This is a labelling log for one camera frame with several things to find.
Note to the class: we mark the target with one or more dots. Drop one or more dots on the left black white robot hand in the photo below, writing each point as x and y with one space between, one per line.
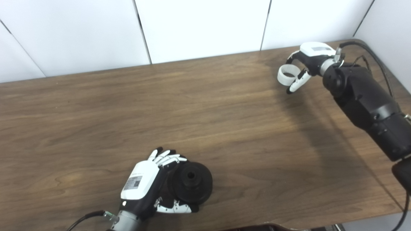
139 179

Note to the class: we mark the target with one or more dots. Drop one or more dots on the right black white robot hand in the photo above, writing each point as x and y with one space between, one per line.
316 51

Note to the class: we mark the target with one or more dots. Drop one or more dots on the round black stepped part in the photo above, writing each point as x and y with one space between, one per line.
202 186

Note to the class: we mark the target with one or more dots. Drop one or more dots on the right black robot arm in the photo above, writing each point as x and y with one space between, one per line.
366 99

